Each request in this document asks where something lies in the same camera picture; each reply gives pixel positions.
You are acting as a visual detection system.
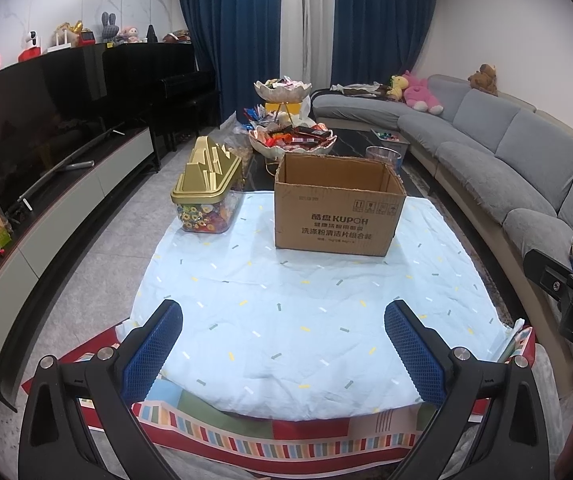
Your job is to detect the blue curtain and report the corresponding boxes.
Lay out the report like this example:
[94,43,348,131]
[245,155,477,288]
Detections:
[174,0,284,131]
[333,0,441,88]

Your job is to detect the yellow box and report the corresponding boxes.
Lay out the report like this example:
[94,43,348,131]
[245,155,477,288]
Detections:
[265,102,303,118]

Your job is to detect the gold wire bowl stand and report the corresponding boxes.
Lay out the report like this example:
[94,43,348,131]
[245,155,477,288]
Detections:
[264,100,302,176]

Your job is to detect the gold foil ornament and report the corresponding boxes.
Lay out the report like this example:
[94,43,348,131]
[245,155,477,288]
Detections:
[55,21,84,48]

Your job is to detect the black flat television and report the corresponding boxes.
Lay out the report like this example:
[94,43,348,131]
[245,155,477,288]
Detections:
[0,50,117,221]

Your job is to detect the clear plastic bag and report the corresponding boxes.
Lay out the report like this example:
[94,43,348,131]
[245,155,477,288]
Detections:
[216,112,247,151]

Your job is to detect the brown cardboard box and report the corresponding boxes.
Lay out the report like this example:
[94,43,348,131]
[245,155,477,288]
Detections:
[273,152,408,257]

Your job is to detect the white sheer curtain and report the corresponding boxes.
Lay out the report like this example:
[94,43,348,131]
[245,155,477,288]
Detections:
[280,0,337,96]

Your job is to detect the grey box of small candies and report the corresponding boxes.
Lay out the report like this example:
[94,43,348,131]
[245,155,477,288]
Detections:
[369,129,411,153]

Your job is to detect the black upright piano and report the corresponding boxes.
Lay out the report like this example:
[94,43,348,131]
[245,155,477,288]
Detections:
[101,42,222,161]

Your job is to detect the crumpled clothes pile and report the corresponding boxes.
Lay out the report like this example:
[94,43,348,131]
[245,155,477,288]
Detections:
[330,81,389,98]

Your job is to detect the clear round jar of nuts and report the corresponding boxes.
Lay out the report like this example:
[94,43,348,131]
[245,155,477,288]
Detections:
[365,146,404,176]

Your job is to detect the scattered loose wrapped candies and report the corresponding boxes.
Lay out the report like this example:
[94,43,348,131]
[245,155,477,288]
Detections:
[239,105,267,128]

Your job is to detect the colourful striped play mat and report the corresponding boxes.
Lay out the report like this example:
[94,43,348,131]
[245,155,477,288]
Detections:
[54,325,537,463]

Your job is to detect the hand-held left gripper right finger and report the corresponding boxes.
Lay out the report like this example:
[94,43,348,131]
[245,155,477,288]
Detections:
[383,300,551,480]

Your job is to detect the grey black television cabinet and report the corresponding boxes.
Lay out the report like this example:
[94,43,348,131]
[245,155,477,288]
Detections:
[0,125,162,413]

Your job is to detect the white red toy robot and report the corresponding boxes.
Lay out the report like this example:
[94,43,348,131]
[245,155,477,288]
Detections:
[19,30,44,61]

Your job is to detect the pile of red snack packets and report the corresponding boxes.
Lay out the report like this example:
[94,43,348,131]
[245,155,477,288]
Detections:
[251,122,334,150]

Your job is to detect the grey sectional sofa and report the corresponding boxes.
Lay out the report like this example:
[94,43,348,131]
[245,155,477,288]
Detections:
[311,74,573,396]

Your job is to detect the light blue patterned blanket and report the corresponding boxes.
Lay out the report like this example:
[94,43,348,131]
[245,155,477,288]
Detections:
[116,190,517,421]

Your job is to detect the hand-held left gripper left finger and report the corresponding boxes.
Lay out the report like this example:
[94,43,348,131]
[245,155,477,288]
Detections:
[18,299,184,480]

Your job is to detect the large white scalloped bowl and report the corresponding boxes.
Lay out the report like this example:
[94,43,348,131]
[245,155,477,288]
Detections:
[248,122,338,161]

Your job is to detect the gold lidded candy container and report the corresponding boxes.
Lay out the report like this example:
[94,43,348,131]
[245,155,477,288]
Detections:
[170,136,244,235]

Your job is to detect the small white scalloped bowl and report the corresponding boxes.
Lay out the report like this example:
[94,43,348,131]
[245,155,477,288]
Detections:
[253,79,313,103]

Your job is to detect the pink plush toy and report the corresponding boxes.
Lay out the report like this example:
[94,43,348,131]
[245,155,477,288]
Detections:
[400,71,446,115]

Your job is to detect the grey bunny plush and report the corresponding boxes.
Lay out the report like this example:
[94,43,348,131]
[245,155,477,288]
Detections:
[100,11,118,45]

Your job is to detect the brown plush toy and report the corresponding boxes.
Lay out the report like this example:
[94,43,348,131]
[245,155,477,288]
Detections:
[467,63,498,96]

